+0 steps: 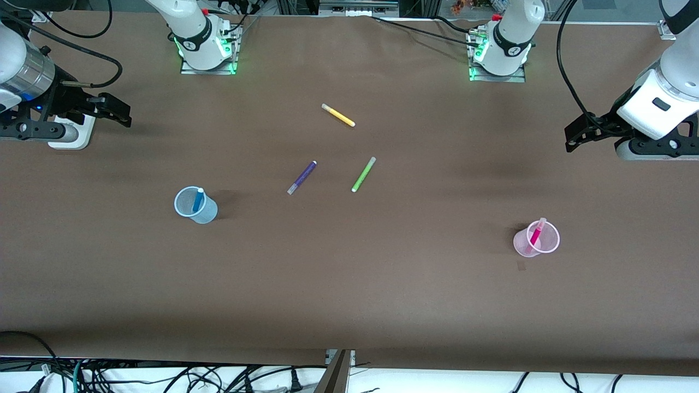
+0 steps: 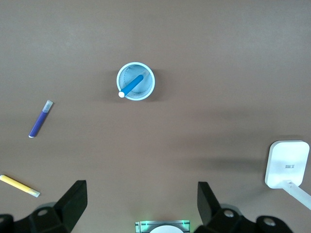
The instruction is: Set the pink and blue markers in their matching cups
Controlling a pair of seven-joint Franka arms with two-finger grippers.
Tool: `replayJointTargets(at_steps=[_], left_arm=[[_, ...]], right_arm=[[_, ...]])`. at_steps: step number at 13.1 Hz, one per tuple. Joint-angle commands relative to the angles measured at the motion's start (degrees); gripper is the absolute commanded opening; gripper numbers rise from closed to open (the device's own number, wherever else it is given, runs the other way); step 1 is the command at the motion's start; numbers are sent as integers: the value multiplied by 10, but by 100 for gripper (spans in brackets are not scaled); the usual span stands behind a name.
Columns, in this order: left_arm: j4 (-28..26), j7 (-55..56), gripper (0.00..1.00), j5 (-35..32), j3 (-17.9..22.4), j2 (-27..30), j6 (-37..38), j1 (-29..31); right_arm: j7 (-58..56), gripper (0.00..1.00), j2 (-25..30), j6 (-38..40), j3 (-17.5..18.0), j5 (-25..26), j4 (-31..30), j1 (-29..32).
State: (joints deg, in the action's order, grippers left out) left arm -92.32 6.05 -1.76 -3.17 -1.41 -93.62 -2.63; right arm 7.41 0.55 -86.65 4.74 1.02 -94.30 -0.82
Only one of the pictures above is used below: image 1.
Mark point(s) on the translucent pink plastic cup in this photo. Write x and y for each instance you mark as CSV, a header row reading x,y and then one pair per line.
x,y
521,245

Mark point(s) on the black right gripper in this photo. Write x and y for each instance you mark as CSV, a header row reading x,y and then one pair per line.
x,y
64,98

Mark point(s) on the black power plug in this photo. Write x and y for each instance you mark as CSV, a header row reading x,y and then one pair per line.
x,y
295,383

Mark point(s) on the green marker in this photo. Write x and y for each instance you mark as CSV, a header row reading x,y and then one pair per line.
x,y
363,174

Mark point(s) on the translucent blue plastic cup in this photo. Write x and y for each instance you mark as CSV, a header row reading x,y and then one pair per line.
x,y
207,214

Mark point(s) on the grey metal post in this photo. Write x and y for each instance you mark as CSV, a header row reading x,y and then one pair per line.
x,y
334,376

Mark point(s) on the clear plastic corner bracket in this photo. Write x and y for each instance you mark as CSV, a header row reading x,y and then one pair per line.
x,y
665,30

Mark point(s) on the pink marker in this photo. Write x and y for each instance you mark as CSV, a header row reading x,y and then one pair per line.
x,y
536,234

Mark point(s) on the brown table cover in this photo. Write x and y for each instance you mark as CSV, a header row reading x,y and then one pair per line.
x,y
349,295

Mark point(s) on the grey metal box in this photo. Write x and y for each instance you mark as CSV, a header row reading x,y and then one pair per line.
x,y
357,7

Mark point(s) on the purple marker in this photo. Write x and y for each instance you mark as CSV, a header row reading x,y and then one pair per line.
x,y
302,177

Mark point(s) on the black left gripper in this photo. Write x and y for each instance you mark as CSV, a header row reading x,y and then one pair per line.
x,y
605,125

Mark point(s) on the blue marker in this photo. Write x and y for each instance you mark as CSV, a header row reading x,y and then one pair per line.
x,y
197,203

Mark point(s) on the yellow marker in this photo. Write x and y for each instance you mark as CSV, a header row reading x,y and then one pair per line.
x,y
338,115

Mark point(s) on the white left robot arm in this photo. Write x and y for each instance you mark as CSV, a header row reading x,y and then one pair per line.
x,y
510,33

